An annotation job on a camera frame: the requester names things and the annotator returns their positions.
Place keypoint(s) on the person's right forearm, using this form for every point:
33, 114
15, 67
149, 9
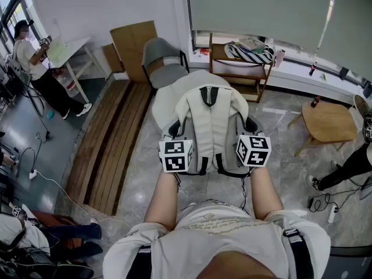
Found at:
264, 190

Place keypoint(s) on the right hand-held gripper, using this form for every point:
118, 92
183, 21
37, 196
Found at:
255, 155

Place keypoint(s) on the pale book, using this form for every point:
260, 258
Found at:
252, 42

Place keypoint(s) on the red stool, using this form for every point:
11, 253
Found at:
49, 219

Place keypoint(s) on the clear water jug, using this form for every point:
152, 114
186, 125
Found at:
67, 83

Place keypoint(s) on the round wooden side table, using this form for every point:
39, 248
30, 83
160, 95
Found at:
328, 123

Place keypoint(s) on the small cardboard box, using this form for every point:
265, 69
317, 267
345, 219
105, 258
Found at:
112, 57

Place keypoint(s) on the person's white t-shirt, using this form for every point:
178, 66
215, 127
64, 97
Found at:
218, 237

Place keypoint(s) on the teal object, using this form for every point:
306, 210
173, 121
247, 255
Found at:
50, 115

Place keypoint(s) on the white backpack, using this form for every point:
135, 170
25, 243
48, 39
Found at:
203, 121

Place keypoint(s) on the pink cup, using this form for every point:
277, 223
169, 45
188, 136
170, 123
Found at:
279, 59

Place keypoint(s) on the wooden shelf rack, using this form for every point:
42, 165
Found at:
232, 68

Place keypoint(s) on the white power strip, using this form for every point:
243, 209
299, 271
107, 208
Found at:
332, 214
33, 174

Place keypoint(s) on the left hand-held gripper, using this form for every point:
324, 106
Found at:
174, 161

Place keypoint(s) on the large flat cardboard box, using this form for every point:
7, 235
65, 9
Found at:
130, 42

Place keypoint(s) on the black power adapter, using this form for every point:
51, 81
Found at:
47, 135

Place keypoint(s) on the grey roller blind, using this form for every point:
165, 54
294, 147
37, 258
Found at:
351, 25
255, 7

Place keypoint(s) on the orange packet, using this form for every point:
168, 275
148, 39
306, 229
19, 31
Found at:
204, 51

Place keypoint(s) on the grey chair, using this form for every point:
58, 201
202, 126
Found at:
162, 51

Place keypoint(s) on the person's left forearm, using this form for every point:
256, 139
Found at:
162, 196

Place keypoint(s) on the white fan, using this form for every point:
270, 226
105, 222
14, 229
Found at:
360, 106

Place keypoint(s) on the dark soda bottle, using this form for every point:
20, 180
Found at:
315, 102
312, 69

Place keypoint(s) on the white table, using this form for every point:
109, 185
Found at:
72, 48

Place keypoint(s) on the wooden slat platform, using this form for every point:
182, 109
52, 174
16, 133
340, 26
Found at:
101, 144

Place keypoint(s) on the black white zigzag bag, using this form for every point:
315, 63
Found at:
247, 56

